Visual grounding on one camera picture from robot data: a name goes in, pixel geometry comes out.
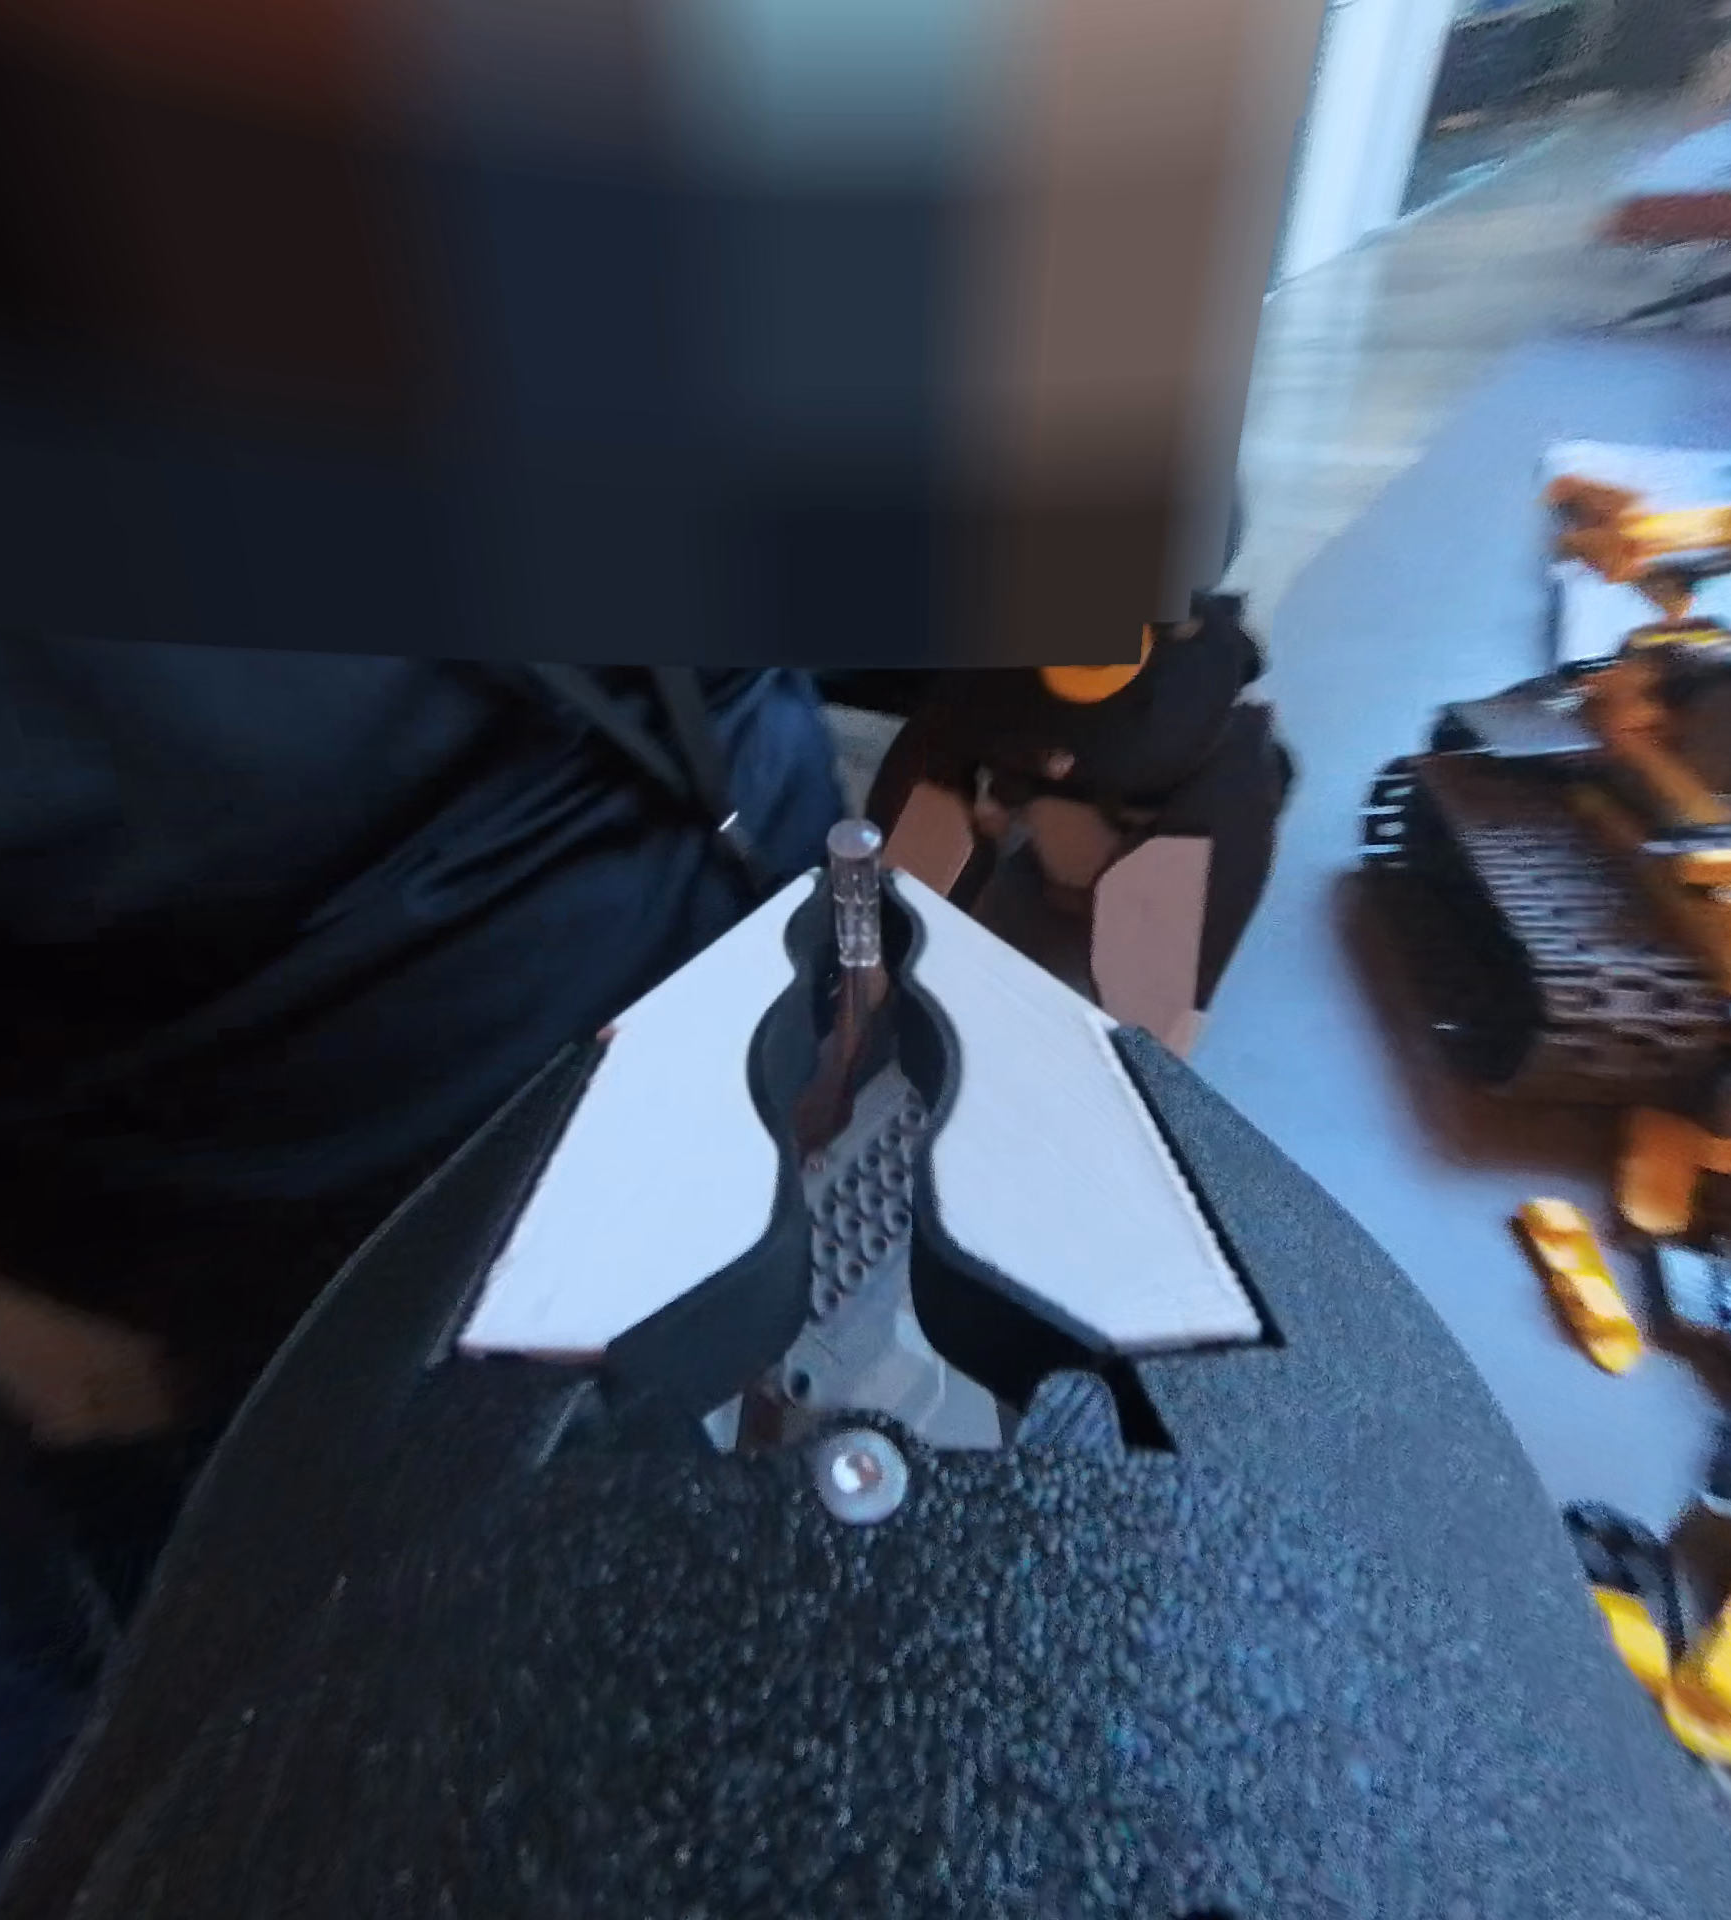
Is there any yellow tracked toy vehicle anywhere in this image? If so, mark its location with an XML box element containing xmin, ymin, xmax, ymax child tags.
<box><xmin>1352</xmin><ymin>616</ymin><xmax>1731</xmax><ymax>1120</ymax></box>

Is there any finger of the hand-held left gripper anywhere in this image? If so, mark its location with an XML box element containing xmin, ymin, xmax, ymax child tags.
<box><xmin>1090</xmin><ymin>834</ymin><xmax>1294</xmax><ymax>1059</ymax></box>
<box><xmin>866</xmin><ymin>772</ymin><xmax>1046</xmax><ymax>924</ymax></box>

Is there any long yellow panel piece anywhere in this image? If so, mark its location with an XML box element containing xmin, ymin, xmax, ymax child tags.
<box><xmin>1513</xmin><ymin>1198</ymin><xmax>1647</xmax><ymax>1379</ymax></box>

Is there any yellow long beam frame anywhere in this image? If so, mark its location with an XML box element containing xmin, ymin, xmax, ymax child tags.
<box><xmin>1613</xmin><ymin>1050</ymin><xmax>1731</xmax><ymax>1262</ymax></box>

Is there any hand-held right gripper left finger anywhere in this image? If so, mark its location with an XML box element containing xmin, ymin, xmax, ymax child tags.
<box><xmin>452</xmin><ymin>870</ymin><xmax>826</xmax><ymax>1413</ymax></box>

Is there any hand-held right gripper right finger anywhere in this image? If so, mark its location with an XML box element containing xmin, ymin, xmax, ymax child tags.
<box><xmin>887</xmin><ymin>870</ymin><xmax>1288</xmax><ymax>1413</ymax></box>

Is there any clear-handled screwdriver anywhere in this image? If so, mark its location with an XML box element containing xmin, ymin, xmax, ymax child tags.
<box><xmin>793</xmin><ymin>818</ymin><xmax>894</xmax><ymax>1164</ymax></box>

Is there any grey studded battery box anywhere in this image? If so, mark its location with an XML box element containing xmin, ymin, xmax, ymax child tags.
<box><xmin>707</xmin><ymin>1068</ymin><xmax>1010</xmax><ymax>1459</ymax></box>

